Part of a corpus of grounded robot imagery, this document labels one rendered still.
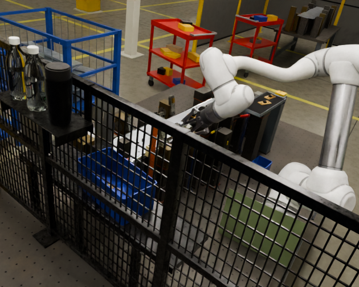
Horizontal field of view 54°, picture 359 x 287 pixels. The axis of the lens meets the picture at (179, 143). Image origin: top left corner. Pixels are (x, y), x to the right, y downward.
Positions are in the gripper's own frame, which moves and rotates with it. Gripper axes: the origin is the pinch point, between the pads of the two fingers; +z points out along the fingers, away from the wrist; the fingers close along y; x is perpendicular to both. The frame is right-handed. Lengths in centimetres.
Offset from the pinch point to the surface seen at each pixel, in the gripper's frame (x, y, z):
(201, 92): -76, 19, 38
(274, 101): -77, -10, -8
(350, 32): -776, 30, 117
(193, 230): 35, -36, -14
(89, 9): -451, 373, 503
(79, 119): 59, 18, -18
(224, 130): -33.2, -10.4, 3.0
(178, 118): -36.3, 8.6, 32.0
